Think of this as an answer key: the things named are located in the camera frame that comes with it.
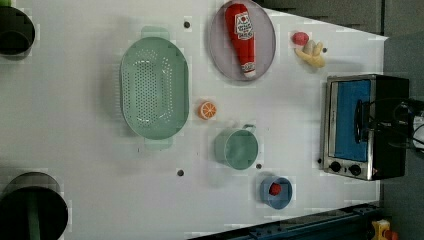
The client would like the black toaster oven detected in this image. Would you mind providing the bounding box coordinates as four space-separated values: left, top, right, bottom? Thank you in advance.
321 74 410 181

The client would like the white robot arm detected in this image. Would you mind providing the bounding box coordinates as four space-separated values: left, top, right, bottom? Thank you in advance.
412 115 424 151

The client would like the orange slice toy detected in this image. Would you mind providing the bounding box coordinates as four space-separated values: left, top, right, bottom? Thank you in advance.
198 101 217 120

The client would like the green cup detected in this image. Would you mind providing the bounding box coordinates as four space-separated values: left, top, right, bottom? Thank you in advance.
214 124 259 170

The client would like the green perforated colander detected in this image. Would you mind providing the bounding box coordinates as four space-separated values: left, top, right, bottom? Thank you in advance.
120 26 190 150

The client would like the grey round plate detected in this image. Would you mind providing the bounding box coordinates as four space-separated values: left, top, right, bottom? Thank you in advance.
208 0 276 81

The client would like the red toy strawberry in bowl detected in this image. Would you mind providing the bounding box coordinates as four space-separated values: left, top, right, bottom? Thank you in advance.
269 183 282 196

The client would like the red ketchup bottle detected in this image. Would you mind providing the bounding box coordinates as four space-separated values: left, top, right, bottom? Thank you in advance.
225 3 256 78

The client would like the blue bowl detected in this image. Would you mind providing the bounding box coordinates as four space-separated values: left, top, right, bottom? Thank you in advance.
259 176 293 210

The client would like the yellow toy banana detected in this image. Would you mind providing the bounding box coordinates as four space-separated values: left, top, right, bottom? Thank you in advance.
295 40 325 68

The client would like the yellow orange object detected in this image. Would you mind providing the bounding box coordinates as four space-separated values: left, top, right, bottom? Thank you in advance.
371 219 399 240

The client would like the blue metal frame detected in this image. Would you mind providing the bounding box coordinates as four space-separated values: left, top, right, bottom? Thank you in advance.
191 204 382 240

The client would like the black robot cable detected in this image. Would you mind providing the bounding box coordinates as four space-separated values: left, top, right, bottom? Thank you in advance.
361 97 424 152

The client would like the black post lower left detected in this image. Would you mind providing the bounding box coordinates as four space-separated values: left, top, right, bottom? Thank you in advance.
0 172 69 240

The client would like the black post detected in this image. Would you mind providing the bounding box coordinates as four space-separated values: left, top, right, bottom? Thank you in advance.
0 172 69 240
0 6 35 55

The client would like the black post upper left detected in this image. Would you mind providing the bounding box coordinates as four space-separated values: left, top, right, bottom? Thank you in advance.
0 6 35 55

